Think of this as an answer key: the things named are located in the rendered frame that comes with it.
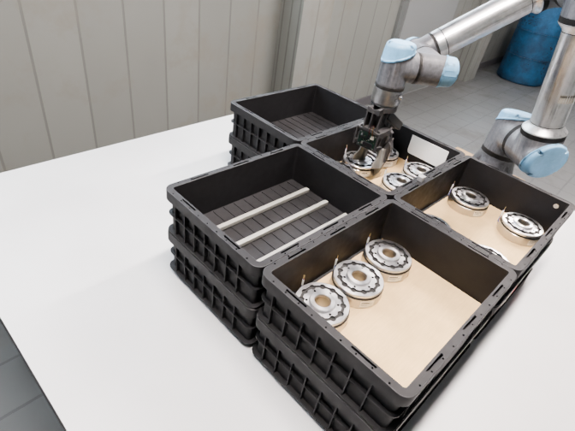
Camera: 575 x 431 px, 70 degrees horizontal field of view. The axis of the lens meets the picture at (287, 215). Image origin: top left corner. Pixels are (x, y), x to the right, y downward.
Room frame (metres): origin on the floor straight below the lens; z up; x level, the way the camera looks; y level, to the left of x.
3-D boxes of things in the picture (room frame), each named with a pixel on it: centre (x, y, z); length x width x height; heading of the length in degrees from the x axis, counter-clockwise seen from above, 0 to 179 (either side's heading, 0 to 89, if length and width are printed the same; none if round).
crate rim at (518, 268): (0.86, -0.47, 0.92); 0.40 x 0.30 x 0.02; 140
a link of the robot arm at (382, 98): (1.06, -0.20, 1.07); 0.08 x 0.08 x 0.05
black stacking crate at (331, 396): (0.55, -0.21, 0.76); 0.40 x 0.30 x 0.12; 140
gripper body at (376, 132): (1.06, -0.19, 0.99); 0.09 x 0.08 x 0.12; 145
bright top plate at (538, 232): (0.90, -0.60, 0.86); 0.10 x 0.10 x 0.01
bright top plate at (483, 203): (0.99, -0.48, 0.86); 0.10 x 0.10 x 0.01
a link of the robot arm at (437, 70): (1.10, -0.29, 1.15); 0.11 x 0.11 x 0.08; 11
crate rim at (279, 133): (1.25, -0.01, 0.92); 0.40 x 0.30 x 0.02; 140
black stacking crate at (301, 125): (1.25, -0.01, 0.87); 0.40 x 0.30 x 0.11; 140
